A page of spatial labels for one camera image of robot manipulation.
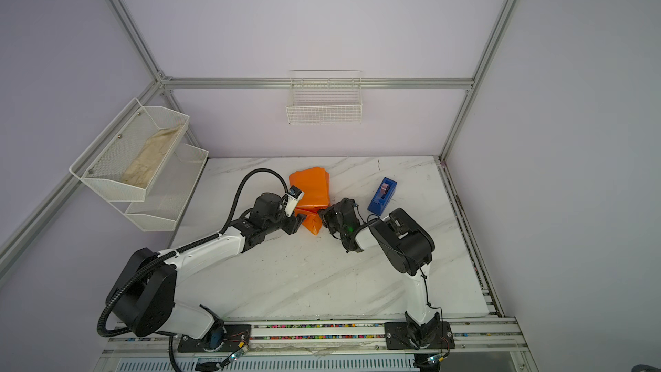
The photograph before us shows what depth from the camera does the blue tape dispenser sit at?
100 centimetres

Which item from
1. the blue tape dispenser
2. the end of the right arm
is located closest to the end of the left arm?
the end of the right arm

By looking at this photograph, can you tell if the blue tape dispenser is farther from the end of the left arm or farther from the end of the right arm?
the end of the left arm
